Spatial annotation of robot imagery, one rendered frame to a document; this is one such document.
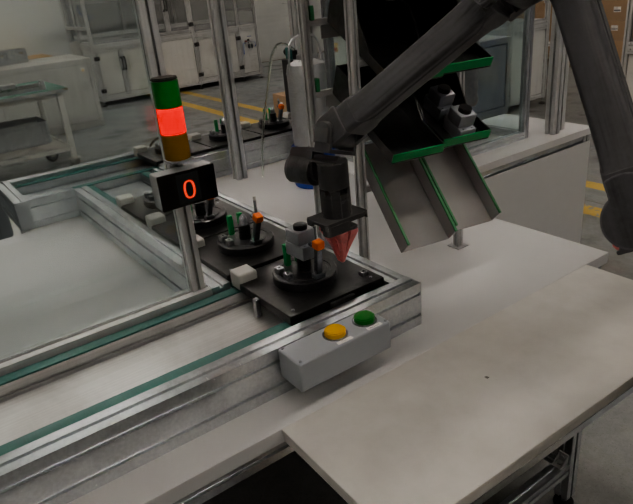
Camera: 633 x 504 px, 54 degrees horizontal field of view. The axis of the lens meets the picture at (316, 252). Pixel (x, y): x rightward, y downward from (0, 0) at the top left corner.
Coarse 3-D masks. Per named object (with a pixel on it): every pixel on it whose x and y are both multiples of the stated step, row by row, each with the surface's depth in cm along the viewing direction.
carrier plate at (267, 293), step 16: (352, 272) 134; (240, 288) 134; (256, 288) 131; (272, 288) 130; (336, 288) 128; (352, 288) 127; (368, 288) 129; (272, 304) 124; (288, 304) 123; (304, 304) 123; (320, 304) 122; (288, 320) 119
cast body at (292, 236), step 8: (296, 224) 128; (304, 224) 128; (288, 232) 129; (296, 232) 127; (304, 232) 127; (312, 232) 129; (288, 240) 130; (296, 240) 127; (304, 240) 128; (312, 240) 129; (288, 248) 131; (296, 248) 128; (304, 248) 127; (312, 248) 128; (296, 256) 129; (304, 256) 128; (312, 256) 129
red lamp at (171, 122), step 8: (160, 112) 115; (168, 112) 115; (176, 112) 116; (160, 120) 116; (168, 120) 116; (176, 120) 116; (184, 120) 118; (160, 128) 117; (168, 128) 116; (176, 128) 116; (184, 128) 118
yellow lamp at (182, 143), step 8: (168, 136) 117; (176, 136) 117; (184, 136) 118; (168, 144) 118; (176, 144) 117; (184, 144) 118; (168, 152) 118; (176, 152) 118; (184, 152) 119; (168, 160) 119; (176, 160) 119
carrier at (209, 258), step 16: (256, 208) 155; (240, 224) 150; (272, 224) 164; (208, 240) 158; (224, 240) 150; (240, 240) 151; (272, 240) 150; (208, 256) 148; (224, 256) 148; (240, 256) 147; (256, 256) 146; (272, 256) 145; (224, 272) 139
